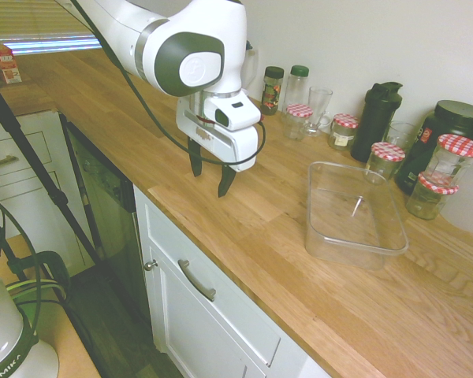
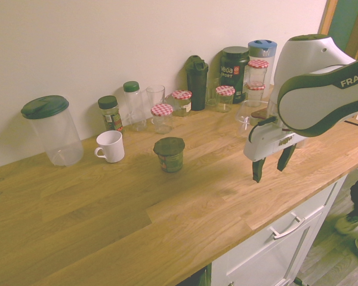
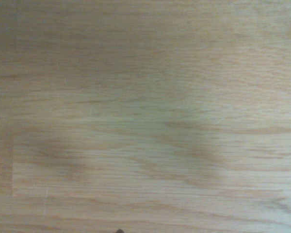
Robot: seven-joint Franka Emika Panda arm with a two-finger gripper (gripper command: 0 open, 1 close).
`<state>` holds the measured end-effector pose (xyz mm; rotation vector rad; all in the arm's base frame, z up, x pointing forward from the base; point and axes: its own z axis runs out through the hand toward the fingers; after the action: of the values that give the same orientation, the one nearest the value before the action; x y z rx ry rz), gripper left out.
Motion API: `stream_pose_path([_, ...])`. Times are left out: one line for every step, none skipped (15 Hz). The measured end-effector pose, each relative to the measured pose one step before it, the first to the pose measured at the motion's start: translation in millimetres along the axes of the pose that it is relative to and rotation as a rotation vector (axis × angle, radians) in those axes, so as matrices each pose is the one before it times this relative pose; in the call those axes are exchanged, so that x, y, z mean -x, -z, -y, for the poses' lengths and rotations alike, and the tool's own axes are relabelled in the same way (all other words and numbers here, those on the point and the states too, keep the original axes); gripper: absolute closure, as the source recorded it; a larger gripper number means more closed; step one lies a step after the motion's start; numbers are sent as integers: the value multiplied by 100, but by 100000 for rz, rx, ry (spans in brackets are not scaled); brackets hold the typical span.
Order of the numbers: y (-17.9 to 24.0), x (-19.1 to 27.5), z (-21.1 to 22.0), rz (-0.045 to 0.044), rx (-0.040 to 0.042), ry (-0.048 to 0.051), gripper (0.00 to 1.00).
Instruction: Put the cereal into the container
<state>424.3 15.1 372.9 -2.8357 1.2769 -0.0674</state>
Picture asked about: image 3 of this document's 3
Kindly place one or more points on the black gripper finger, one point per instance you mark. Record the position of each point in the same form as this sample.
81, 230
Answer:
120, 231

